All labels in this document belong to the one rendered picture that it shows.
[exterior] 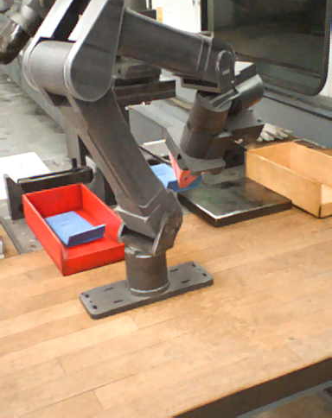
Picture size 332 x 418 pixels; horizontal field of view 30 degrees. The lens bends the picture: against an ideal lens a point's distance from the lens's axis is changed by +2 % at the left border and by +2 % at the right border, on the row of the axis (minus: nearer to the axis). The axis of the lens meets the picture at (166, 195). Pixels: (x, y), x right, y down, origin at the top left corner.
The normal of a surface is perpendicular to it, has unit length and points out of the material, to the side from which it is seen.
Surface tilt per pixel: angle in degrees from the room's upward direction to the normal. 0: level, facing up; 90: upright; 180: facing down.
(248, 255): 0
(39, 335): 0
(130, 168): 91
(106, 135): 96
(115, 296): 0
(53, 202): 90
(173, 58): 92
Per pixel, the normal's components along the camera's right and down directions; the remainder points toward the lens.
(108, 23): 0.72, 0.22
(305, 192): -0.90, 0.20
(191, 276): -0.05, -0.93
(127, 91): 0.44, 0.31
